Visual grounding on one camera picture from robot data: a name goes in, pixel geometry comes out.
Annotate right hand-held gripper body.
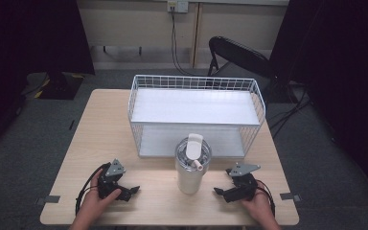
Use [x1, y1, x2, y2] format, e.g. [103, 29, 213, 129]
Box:
[225, 162, 262, 203]

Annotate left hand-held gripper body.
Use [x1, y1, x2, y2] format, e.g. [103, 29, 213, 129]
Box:
[97, 158, 127, 200]

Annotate person's left hand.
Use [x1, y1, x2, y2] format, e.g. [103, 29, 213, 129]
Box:
[81, 168, 123, 222]

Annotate person's right hand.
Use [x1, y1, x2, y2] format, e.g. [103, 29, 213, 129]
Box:
[239, 189, 275, 223]

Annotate white tumbler cup with straw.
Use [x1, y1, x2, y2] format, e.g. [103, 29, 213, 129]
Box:
[173, 132, 213, 196]

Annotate grey tape strip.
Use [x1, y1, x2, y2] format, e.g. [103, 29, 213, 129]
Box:
[279, 192, 303, 203]
[34, 195, 61, 206]

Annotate black stand base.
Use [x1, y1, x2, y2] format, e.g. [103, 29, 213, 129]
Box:
[37, 71, 85, 101]

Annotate black folding chair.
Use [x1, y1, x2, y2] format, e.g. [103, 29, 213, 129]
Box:
[206, 35, 273, 81]

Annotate black curtain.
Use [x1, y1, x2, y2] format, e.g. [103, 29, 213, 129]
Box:
[268, 0, 368, 200]
[0, 0, 96, 162]

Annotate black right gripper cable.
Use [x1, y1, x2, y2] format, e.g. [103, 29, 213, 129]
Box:
[254, 179, 277, 217]

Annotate white wire shelf rack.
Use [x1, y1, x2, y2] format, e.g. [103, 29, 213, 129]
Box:
[126, 74, 267, 159]

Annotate black floor cables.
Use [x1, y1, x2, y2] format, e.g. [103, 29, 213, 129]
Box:
[267, 83, 314, 139]

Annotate black power cable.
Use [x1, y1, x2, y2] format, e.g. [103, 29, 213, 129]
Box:
[170, 6, 209, 78]

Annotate white wall socket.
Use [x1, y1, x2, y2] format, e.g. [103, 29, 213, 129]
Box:
[167, 0, 190, 14]

